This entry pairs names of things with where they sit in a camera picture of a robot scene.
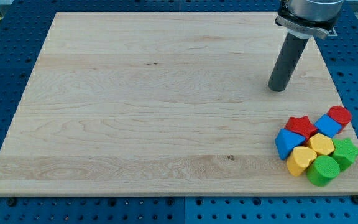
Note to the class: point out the red star block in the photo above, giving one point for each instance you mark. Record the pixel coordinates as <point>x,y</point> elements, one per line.
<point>301,126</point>

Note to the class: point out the yellow hexagon block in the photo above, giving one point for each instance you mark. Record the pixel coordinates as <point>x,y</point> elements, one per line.
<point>321,144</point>

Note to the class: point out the green star block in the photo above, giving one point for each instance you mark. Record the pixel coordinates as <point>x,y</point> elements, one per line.
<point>345,153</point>

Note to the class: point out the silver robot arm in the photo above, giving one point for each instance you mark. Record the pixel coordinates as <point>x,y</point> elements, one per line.
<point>309,18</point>

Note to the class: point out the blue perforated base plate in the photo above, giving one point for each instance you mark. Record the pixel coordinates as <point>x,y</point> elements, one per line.
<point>22,33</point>

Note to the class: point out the blue triangle block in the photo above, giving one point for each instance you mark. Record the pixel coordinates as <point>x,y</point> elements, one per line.
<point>285,142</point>

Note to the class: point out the blue cube block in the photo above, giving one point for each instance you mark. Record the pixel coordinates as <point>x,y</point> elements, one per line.
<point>327,126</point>

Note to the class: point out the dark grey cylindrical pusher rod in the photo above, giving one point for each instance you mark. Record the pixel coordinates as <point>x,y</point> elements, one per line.
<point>286,62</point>

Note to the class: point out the light wooden board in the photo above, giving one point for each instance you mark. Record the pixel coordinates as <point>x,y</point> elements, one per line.
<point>162,104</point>

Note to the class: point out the yellow heart block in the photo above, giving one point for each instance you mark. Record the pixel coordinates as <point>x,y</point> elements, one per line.
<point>299,160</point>

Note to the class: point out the red cylinder block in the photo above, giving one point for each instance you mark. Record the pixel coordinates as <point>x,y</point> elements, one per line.
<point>340,115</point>

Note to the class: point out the green cylinder block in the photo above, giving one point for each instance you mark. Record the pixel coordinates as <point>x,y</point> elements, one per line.
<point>322,171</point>

